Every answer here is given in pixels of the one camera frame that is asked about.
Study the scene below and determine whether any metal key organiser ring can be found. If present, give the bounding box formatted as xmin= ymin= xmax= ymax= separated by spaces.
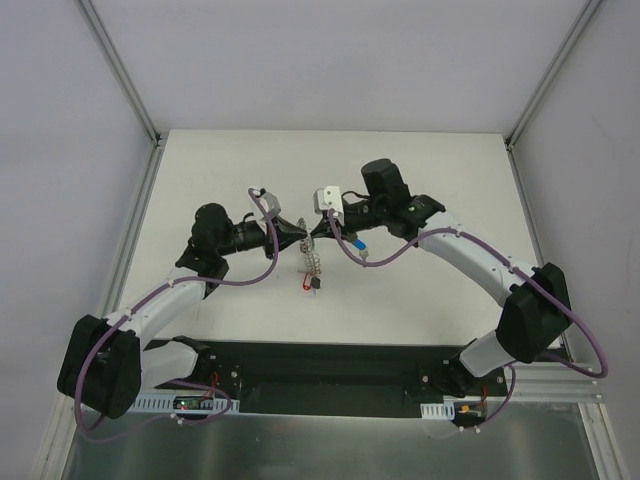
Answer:
xmin=295 ymin=217 xmax=324 ymax=276

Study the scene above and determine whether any red key tag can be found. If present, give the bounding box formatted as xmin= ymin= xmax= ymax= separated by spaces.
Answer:
xmin=302 ymin=273 xmax=314 ymax=291

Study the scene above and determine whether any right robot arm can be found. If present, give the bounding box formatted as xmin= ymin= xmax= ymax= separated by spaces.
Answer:
xmin=312 ymin=159 xmax=572 ymax=395

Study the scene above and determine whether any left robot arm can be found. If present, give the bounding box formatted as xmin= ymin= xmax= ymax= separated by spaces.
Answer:
xmin=57 ymin=203 xmax=307 ymax=419

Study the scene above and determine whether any silver key with blue tag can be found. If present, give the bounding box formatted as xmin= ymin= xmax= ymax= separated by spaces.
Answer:
xmin=351 ymin=238 xmax=369 ymax=261

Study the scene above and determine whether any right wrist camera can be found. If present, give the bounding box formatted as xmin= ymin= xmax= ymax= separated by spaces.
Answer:
xmin=313 ymin=185 xmax=344 ymax=225

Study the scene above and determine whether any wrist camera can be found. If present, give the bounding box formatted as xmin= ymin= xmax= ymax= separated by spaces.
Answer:
xmin=313 ymin=185 xmax=344 ymax=225
xmin=248 ymin=187 xmax=281 ymax=221

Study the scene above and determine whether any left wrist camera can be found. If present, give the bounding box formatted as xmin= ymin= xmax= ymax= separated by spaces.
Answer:
xmin=248 ymin=187 xmax=281 ymax=221

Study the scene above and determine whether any aluminium frame left post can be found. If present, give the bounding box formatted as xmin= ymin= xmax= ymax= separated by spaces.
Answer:
xmin=77 ymin=0 xmax=166 ymax=146

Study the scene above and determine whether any aluminium frame post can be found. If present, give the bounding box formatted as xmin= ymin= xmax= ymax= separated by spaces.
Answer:
xmin=77 ymin=0 xmax=166 ymax=146
xmin=503 ymin=0 xmax=609 ymax=149

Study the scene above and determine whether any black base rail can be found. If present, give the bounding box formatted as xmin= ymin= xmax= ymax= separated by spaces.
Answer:
xmin=152 ymin=339 xmax=521 ymax=416

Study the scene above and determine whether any left white cable duct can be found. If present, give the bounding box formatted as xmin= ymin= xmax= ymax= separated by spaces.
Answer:
xmin=128 ymin=394 xmax=240 ymax=415

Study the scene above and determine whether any white cable duct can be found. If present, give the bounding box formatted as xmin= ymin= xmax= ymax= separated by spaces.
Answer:
xmin=128 ymin=394 xmax=240 ymax=415
xmin=420 ymin=401 xmax=455 ymax=421

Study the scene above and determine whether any right white cable duct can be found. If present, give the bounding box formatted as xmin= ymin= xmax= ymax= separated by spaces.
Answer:
xmin=420 ymin=401 xmax=455 ymax=421

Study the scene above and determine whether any aluminium frame right post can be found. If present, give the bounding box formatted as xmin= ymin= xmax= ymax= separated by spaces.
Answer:
xmin=503 ymin=0 xmax=609 ymax=149

